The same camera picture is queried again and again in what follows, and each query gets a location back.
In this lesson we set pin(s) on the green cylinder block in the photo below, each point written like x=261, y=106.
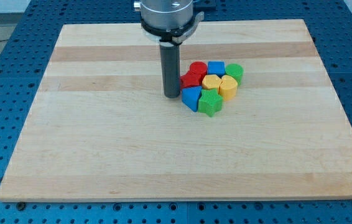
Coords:
x=236, y=71

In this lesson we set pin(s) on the blue triangle block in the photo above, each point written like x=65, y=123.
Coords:
x=191, y=96

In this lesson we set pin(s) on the green star block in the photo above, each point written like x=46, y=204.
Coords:
x=210, y=102

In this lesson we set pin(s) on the blue cube block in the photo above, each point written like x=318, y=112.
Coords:
x=216, y=68

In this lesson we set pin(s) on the yellow hexagon block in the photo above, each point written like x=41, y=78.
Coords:
x=210, y=82

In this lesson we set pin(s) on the yellow heart block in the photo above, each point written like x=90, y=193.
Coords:
x=228, y=87

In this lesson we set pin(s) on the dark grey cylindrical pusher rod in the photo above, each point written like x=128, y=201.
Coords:
x=170, y=65

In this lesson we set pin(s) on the blue perforated metal table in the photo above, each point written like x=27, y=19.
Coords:
x=25, y=58

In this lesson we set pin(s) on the red star block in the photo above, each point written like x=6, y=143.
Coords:
x=190, y=79

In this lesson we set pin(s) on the light wooden board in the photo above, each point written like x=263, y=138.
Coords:
x=101, y=130

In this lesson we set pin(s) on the red cylinder block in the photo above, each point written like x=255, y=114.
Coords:
x=199, y=68

